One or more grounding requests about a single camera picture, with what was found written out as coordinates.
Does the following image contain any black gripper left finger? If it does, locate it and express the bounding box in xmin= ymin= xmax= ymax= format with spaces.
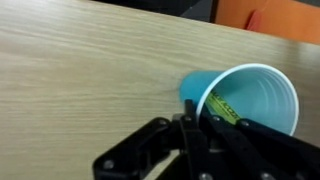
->
xmin=92 ymin=98 xmax=216 ymax=180

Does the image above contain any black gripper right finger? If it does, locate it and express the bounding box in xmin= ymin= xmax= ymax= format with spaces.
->
xmin=199 ymin=90 xmax=320 ymax=180

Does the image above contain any blue plastic cup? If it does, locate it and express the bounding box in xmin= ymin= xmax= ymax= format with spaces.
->
xmin=179 ymin=62 xmax=300 ymax=137

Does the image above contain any orange chair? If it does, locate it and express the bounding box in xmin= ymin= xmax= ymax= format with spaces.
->
xmin=214 ymin=0 xmax=320 ymax=46

